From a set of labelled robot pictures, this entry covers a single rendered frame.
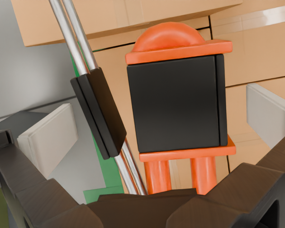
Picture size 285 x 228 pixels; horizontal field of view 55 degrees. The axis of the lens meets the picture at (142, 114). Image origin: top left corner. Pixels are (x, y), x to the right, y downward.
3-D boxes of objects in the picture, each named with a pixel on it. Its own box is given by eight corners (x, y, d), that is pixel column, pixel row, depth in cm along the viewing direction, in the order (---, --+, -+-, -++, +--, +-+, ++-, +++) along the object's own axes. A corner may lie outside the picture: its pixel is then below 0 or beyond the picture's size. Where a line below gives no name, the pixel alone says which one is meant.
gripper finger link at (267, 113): (287, 110, 13) (304, 109, 13) (245, 83, 20) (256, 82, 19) (286, 168, 14) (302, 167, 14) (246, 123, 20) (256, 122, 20)
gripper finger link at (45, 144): (41, 187, 15) (29, 187, 15) (79, 139, 22) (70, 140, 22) (28, 135, 14) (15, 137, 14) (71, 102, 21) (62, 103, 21)
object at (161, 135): (223, 132, 25) (237, 155, 21) (144, 139, 26) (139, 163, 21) (218, 38, 23) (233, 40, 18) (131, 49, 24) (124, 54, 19)
